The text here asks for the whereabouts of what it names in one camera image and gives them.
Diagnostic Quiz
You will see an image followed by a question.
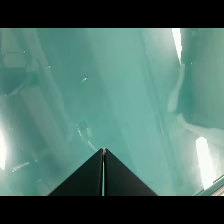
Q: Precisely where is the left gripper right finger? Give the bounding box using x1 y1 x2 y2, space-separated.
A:
103 148 158 197

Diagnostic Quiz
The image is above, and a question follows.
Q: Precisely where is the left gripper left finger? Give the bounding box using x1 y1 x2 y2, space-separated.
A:
47 148 104 197

